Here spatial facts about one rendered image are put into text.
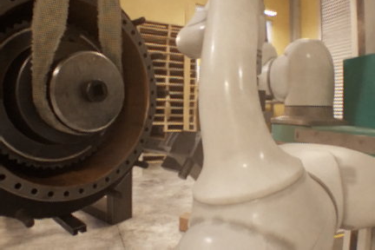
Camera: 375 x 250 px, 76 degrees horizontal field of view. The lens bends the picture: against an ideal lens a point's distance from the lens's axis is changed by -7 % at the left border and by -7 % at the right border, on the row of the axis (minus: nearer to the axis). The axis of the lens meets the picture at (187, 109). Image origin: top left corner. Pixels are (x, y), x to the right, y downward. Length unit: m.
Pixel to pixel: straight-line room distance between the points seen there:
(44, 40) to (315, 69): 0.70
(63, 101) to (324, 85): 0.69
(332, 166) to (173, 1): 5.67
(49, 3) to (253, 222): 0.44
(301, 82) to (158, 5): 5.07
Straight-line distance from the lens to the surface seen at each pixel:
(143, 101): 0.63
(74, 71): 0.46
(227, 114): 0.21
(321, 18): 7.07
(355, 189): 0.33
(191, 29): 0.75
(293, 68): 0.85
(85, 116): 0.46
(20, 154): 0.58
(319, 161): 0.33
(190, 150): 0.41
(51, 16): 0.49
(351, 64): 0.91
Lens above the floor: 0.82
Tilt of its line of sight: level
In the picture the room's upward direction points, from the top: 1 degrees clockwise
